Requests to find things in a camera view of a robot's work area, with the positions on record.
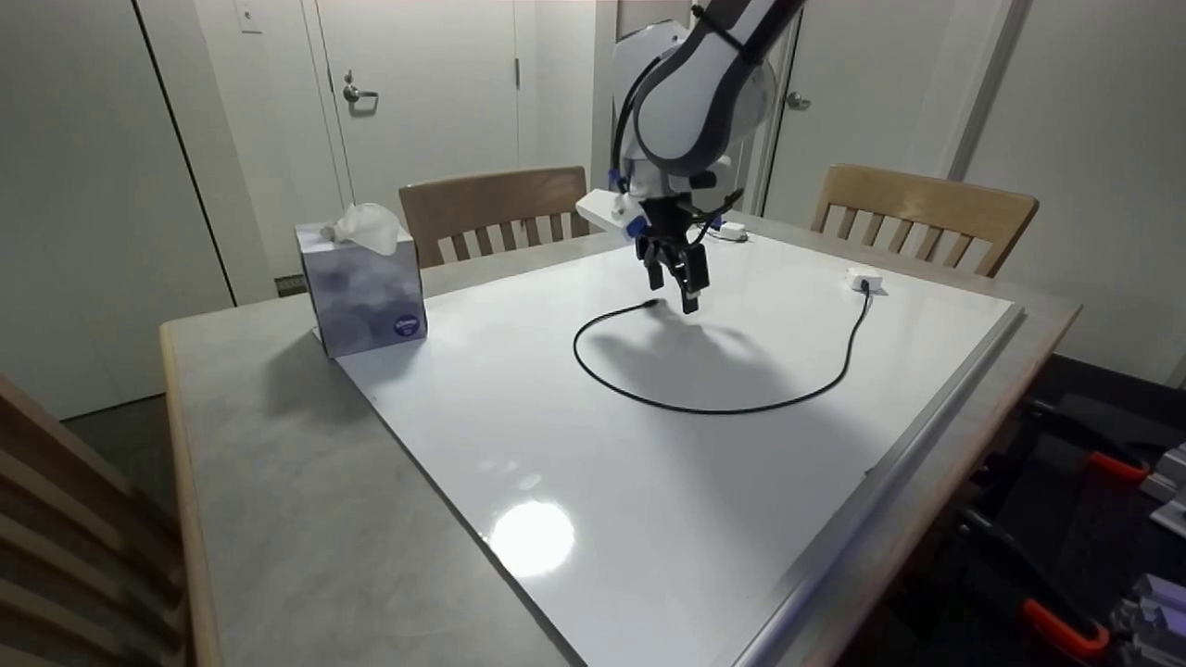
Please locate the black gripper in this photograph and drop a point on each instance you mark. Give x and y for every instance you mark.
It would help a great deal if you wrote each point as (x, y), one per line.
(673, 228)

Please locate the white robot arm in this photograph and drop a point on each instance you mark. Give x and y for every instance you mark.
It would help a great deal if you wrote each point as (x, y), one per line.
(690, 111)

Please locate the light wooden slatted chair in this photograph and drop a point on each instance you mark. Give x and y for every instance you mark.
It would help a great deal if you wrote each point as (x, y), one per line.
(48, 494)
(928, 198)
(494, 198)

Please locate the large white whiteboard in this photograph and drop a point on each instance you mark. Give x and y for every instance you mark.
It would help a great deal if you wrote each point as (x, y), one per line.
(690, 529)

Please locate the white door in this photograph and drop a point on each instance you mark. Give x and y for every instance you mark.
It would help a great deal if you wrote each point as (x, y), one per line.
(891, 85)
(419, 85)

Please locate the white tissue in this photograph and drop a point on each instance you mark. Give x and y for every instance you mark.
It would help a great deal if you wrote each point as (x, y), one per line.
(370, 228)

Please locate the purple tissue box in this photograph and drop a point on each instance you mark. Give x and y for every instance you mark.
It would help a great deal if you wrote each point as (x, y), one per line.
(365, 305)

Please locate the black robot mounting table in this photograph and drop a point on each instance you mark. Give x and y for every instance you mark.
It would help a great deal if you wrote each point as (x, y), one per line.
(1076, 550)

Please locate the small aluminium blocks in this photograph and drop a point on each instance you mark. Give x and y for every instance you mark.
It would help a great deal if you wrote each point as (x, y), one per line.
(1168, 482)

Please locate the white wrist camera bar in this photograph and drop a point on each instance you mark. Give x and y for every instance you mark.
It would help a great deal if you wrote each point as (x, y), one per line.
(609, 210)

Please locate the white light switch plate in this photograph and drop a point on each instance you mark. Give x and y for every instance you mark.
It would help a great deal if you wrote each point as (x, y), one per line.
(251, 18)

